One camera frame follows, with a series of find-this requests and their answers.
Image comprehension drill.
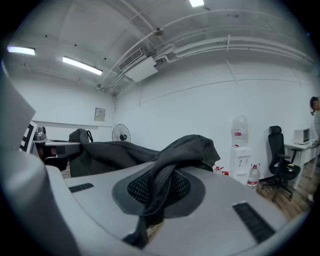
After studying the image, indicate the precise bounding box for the grey fisheye camera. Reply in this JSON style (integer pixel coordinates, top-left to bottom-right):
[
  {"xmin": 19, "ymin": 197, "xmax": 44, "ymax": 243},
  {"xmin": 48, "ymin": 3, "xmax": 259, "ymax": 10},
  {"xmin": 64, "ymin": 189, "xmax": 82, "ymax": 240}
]
[{"xmin": 33, "ymin": 125, "xmax": 48, "ymax": 142}]

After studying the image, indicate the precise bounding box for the black backpack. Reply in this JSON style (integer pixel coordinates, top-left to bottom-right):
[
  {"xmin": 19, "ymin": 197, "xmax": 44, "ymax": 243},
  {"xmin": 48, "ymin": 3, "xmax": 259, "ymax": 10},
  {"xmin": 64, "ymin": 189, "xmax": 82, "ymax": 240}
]
[{"xmin": 67, "ymin": 128, "xmax": 221, "ymax": 251}]

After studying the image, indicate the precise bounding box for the large clear water bottle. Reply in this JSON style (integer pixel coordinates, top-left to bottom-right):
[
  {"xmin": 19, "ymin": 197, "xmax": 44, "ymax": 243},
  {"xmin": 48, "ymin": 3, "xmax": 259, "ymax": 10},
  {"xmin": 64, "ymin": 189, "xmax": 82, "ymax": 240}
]
[{"xmin": 231, "ymin": 114, "xmax": 250, "ymax": 148}]

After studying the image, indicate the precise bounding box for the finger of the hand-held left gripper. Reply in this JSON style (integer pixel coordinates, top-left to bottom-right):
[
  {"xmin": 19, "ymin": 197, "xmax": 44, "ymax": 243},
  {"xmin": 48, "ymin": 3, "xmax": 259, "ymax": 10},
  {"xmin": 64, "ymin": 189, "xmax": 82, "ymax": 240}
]
[{"xmin": 31, "ymin": 139, "xmax": 83, "ymax": 166}]

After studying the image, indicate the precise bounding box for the black office chair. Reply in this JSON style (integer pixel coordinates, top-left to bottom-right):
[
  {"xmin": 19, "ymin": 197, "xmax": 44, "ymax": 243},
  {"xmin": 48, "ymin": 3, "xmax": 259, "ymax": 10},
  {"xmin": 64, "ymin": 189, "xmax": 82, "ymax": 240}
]
[{"xmin": 259, "ymin": 125, "xmax": 302, "ymax": 202}]

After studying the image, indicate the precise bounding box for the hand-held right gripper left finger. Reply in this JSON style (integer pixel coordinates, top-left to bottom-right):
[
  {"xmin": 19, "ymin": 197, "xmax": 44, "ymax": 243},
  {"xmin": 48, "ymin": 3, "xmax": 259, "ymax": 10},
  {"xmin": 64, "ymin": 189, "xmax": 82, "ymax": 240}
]
[{"xmin": 46, "ymin": 162, "xmax": 163, "ymax": 256}]

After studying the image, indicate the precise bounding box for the white box appliance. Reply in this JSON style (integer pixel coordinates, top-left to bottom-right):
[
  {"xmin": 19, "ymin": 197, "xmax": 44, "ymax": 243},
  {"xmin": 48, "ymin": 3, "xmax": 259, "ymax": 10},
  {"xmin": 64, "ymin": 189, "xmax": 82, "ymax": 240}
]
[{"xmin": 293, "ymin": 127, "xmax": 311, "ymax": 145}]

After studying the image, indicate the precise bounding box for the white ceiling air conditioner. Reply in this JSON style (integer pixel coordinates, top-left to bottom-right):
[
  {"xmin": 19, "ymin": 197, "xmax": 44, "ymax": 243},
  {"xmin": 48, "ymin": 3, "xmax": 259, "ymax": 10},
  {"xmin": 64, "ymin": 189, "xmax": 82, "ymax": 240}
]
[{"xmin": 118, "ymin": 48, "xmax": 159, "ymax": 83}]

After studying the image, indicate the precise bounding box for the black standing fan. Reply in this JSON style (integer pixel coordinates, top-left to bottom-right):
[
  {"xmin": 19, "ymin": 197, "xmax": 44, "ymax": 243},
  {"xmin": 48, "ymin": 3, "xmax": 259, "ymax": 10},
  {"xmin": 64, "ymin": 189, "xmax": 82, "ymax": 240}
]
[{"xmin": 111, "ymin": 123, "xmax": 132, "ymax": 143}]

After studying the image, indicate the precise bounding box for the grey wall electrical panel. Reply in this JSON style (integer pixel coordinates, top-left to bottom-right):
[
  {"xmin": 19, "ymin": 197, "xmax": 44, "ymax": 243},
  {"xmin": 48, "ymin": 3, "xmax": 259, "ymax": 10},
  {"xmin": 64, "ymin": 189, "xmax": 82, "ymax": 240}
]
[{"xmin": 94, "ymin": 107, "xmax": 107, "ymax": 122}]

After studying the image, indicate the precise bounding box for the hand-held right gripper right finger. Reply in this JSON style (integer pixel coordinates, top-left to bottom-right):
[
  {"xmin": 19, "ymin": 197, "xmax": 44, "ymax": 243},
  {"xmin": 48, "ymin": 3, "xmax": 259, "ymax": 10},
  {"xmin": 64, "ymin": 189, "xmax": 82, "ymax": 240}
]
[{"xmin": 147, "ymin": 166, "xmax": 289, "ymax": 256}]

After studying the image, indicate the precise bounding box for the white desk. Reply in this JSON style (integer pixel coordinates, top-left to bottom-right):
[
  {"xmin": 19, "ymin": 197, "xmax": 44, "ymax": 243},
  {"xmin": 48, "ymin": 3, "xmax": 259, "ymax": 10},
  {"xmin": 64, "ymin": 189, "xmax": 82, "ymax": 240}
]
[{"xmin": 284, "ymin": 141, "xmax": 320, "ymax": 190}]

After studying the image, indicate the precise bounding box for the white water dispenser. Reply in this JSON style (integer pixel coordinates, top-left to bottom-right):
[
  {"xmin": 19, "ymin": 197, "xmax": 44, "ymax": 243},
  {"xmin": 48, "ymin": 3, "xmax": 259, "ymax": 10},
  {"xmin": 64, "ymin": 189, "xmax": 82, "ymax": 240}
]
[{"xmin": 228, "ymin": 146, "xmax": 253, "ymax": 186}]

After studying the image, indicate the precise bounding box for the white ceiling pipe bundle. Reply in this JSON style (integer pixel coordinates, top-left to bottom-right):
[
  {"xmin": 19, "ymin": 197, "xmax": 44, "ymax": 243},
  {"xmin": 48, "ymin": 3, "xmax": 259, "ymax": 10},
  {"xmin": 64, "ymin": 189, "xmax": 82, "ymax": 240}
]
[{"xmin": 96, "ymin": 34, "xmax": 315, "ymax": 94}]

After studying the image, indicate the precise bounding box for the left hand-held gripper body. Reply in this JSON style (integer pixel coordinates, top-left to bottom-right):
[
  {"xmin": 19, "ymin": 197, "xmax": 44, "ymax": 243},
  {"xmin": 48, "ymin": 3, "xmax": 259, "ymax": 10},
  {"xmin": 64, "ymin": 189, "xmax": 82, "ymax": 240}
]
[{"xmin": 0, "ymin": 61, "xmax": 85, "ymax": 256}]

